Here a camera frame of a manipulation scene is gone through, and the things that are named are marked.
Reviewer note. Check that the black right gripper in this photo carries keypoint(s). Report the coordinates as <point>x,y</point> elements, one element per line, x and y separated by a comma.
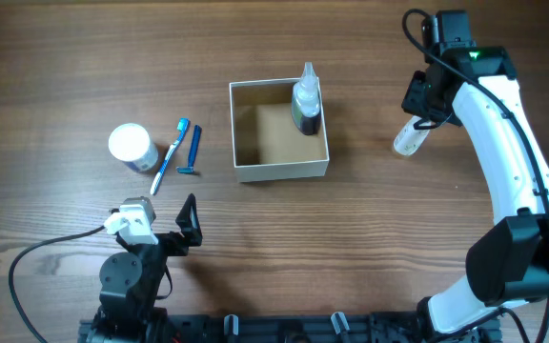
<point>415,98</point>

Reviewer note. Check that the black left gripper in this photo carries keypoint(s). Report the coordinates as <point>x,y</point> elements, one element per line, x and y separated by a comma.
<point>174,242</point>

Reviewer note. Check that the white squeeze tube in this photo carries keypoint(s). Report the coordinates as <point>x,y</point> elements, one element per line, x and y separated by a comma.
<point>409,139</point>

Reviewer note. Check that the blue white toothbrush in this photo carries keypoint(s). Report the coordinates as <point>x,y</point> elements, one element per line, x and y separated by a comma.
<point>182,128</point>

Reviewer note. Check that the cotton swab tub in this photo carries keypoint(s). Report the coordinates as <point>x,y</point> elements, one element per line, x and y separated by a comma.
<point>131,144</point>

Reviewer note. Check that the clear bottle with dark liquid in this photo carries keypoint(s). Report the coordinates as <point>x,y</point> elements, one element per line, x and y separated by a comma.
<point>306,104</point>

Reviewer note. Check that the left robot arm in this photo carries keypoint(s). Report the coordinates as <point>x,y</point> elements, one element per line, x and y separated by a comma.
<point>130,280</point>

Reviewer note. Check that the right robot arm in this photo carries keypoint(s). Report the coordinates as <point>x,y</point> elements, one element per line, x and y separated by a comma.
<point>477,89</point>

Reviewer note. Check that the blue disposable razor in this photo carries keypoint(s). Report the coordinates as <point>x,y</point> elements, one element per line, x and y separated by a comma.
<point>189,168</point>

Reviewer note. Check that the white cardboard box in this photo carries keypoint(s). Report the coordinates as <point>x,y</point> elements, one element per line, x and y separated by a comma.
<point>267,145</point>

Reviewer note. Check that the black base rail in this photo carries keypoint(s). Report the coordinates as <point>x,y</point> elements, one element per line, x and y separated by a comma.
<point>337,327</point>

